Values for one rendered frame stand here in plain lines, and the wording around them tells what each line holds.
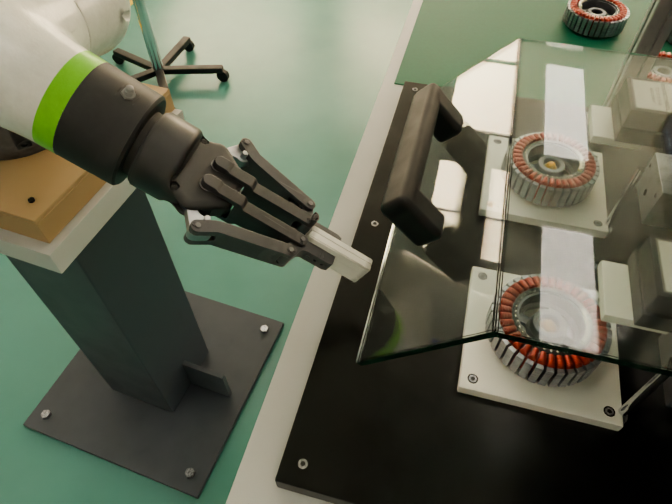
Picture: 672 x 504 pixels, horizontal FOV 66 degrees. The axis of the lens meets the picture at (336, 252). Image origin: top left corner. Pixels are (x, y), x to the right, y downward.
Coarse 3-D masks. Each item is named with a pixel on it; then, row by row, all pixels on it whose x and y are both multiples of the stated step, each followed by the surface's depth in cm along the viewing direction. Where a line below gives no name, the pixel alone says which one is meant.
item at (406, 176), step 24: (432, 96) 32; (408, 120) 31; (432, 120) 31; (456, 120) 33; (408, 144) 29; (408, 168) 28; (408, 192) 26; (408, 216) 27; (432, 216) 27; (432, 240) 28
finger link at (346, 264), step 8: (312, 232) 49; (312, 240) 49; (320, 240) 49; (328, 248) 50; (336, 248) 50; (336, 256) 50; (344, 256) 50; (352, 256) 50; (336, 264) 51; (344, 264) 51; (352, 264) 51; (360, 264) 50; (368, 264) 51; (344, 272) 52; (352, 272) 52; (360, 272) 51; (352, 280) 53
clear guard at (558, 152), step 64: (512, 64) 34; (576, 64) 34; (640, 64) 34; (512, 128) 29; (576, 128) 29; (640, 128) 29; (448, 192) 30; (512, 192) 26; (576, 192) 26; (640, 192) 26; (384, 256) 31; (448, 256) 26; (512, 256) 24; (576, 256) 24; (640, 256) 24; (384, 320) 27; (448, 320) 23; (512, 320) 21; (576, 320) 21; (640, 320) 21
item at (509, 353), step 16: (496, 352) 51; (512, 352) 48; (528, 352) 48; (544, 352) 48; (560, 352) 48; (512, 368) 50; (528, 368) 48; (544, 368) 48; (560, 368) 47; (576, 368) 47; (592, 368) 47; (544, 384) 49; (560, 384) 49
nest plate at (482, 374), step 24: (480, 360) 51; (480, 384) 50; (504, 384) 50; (528, 384) 50; (576, 384) 50; (600, 384) 50; (528, 408) 49; (552, 408) 48; (576, 408) 48; (600, 408) 48
